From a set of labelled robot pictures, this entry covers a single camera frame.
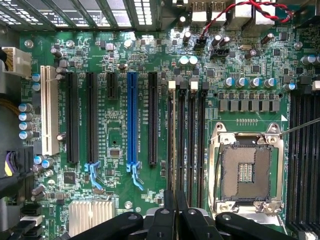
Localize silver socket cover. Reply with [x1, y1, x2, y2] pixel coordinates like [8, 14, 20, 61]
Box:
[217, 209, 288, 228]

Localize CPU socket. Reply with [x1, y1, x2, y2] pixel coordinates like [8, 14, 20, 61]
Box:
[208, 121, 286, 216]

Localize thin metal locking lever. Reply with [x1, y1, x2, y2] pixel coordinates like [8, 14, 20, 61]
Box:
[279, 117, 320, 137]

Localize black connector purple wires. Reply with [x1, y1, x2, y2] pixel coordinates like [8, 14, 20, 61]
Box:
[0, 147, 35, 201]

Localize short black expansion slot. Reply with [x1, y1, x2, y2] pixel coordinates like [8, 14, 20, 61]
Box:
[106, 72, 118, 100]

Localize blue expansion slot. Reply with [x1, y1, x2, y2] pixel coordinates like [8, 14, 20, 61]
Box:
[126, 71, 145, 191]

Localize black RAM slot white latch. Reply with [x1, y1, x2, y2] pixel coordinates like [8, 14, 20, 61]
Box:
[189, 79, 200, 201]
[298, 80, 320, 236]
[166, 79, 178, 198]

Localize long black expansion slot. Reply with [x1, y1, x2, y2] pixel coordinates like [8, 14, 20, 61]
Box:
[148, 71, 159, 165]
[84, 71, 106, 190]
[66, 71, 80, 165]

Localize white expansion slot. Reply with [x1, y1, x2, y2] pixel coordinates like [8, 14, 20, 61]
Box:
[40, 65, 60, 156]

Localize green Dell motherboard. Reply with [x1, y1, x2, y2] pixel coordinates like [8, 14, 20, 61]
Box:
[19, 0, 320, 240]

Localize silver finned chipset heatsink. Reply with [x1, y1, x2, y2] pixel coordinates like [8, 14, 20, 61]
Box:
[68, 199, 116, 238]

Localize red and black twisted wire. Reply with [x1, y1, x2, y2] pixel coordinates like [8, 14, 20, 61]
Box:
[199, 0, 295, 42]

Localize white power connector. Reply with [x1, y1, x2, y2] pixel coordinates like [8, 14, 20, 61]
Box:
[1, 46, 33, 79]

